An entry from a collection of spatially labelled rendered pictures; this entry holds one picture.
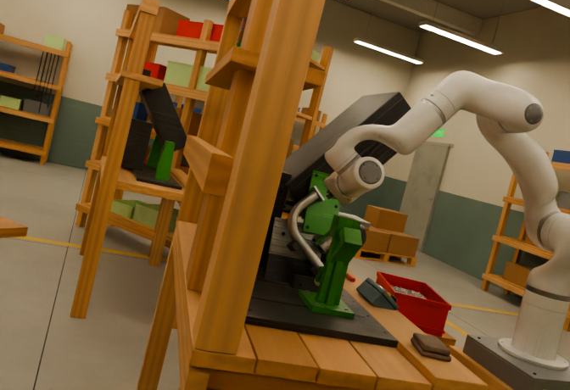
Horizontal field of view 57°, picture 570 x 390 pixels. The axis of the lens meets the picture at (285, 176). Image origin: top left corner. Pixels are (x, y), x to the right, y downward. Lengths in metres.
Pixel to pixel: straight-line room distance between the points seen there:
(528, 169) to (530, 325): 0.45
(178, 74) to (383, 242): 4.33
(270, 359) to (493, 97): 0.86
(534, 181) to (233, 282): 0.89
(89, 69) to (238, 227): 9.65
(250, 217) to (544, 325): 0.95
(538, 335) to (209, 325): 0.96
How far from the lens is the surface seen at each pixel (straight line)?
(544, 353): 1.71
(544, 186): 1.60
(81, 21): 10.72
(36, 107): 10.13
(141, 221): 5.36
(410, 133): 1.40
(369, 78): 12.03
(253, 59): 1.36
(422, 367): 1.38
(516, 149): 1.59
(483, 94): 1.48
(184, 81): 5.16
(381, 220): 8.53
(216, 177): 1.15
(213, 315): 1.12
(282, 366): 1.19
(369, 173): 1.34
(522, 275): 8.02
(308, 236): 1.77
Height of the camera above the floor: 1.32
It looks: 3 degrees down
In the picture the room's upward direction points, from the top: 14 degrees clockwise
